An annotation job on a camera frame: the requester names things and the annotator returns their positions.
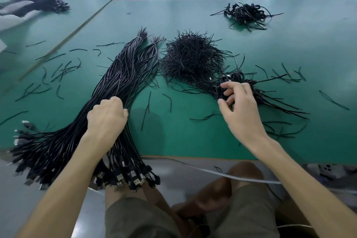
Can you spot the scattered loose black twist ties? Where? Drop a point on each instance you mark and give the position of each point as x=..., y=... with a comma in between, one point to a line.
x=333, y=101

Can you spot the person's left thumb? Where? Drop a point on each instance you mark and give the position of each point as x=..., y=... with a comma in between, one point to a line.
x=124, y=115

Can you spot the person's right forearm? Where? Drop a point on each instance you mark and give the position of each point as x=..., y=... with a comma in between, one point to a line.
x=306, y=190

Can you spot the pile of black twist ties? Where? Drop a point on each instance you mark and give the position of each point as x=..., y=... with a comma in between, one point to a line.
x=192, y=56

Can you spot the person's left leg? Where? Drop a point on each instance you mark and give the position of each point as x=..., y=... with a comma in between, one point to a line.
x=156, y=198

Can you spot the person's olive shorts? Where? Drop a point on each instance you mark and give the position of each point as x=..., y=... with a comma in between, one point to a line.
x=245, y=212

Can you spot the person's right thumb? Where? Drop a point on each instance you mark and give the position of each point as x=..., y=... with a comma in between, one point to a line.
x=224, y=108

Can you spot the person's right leg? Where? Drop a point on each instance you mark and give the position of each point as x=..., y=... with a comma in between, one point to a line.
x=237, y=175

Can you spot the person's leg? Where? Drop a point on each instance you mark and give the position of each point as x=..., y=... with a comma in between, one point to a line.
x=237, y=175
x=156, y=198

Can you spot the person's left hand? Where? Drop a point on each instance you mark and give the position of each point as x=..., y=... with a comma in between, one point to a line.
x=104, y=119

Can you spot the person's right hand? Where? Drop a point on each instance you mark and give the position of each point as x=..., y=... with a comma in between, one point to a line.
x=242, y=112

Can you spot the person's left forearm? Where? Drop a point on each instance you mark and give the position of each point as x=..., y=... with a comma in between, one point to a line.
x=64, y=190

